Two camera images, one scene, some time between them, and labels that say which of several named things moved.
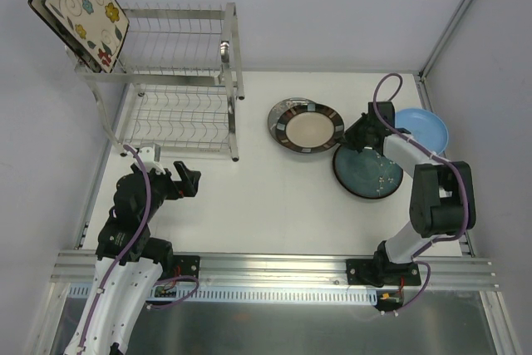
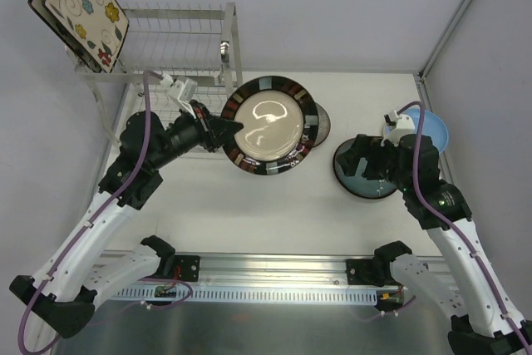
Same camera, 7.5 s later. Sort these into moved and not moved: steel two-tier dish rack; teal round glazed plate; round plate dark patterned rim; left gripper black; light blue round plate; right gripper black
Moved: round plate dark patterned rim; right gripper black; left gripper black
Not moved: steel two-tier dish rack; light blue round plate; teal round glazed plate
